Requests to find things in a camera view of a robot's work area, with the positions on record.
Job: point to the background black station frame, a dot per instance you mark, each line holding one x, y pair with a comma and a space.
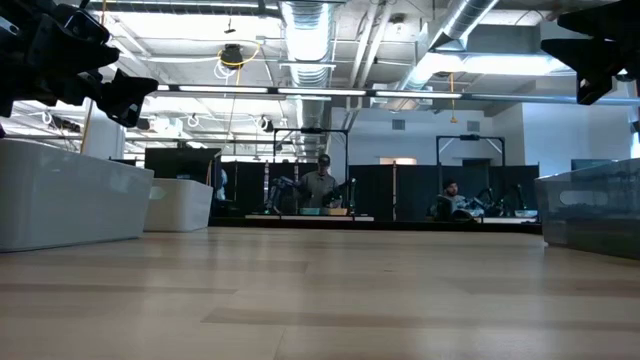
310, 130
470, 136

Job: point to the light grey plastic bin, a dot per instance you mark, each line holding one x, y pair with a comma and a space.
70, 200

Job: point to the teal box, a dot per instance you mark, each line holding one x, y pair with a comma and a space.
309, 211

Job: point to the black partition wall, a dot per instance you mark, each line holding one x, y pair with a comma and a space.
380, 192

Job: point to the clear smoky plastic bin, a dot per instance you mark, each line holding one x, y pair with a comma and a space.
590, 230

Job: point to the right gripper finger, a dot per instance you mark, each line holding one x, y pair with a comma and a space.
592, 21
585, 55

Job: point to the white plastic bin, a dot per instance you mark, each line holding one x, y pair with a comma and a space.
182, 205

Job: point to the black aluminium table frame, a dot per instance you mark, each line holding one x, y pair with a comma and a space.
400, 226

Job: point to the background black robot arm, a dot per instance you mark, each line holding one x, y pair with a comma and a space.
280, 192
347, 192
500, 202
442, 207

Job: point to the person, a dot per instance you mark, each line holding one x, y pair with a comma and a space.
317, 189
450, 197

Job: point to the tan box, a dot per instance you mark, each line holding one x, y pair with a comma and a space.
336, 211

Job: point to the silver ventilation duct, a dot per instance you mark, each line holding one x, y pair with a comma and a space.
450, 30

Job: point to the black flat screen back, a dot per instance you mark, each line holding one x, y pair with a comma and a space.
182, 162

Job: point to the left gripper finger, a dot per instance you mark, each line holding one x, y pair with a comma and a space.
127, 100
90, 54

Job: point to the long ceiling light strip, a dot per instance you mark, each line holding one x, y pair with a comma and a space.
320, 91

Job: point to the background wooden table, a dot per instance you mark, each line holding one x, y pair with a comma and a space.
309, 218

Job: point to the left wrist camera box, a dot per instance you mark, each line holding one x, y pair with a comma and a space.
87, 25

